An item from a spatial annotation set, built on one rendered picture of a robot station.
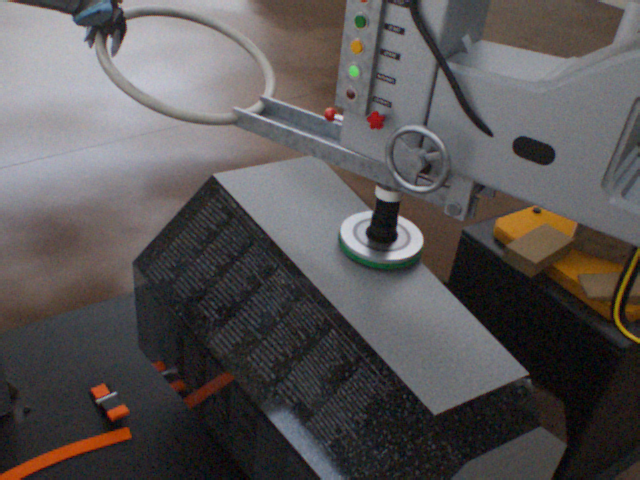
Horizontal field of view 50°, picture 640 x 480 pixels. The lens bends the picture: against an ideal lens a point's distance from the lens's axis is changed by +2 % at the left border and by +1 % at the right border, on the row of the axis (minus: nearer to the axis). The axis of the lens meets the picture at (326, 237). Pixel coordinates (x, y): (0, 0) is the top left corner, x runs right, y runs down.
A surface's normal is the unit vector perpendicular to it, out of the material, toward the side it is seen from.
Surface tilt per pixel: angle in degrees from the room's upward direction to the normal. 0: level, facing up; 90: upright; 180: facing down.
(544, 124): 90
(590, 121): 90
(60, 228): 0
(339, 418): 45
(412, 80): 90
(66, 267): 0
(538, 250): 0
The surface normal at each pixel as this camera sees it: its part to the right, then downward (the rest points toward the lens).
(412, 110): -0.57, 0.43
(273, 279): -0.52, -0.40
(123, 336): 0.11, -0.81
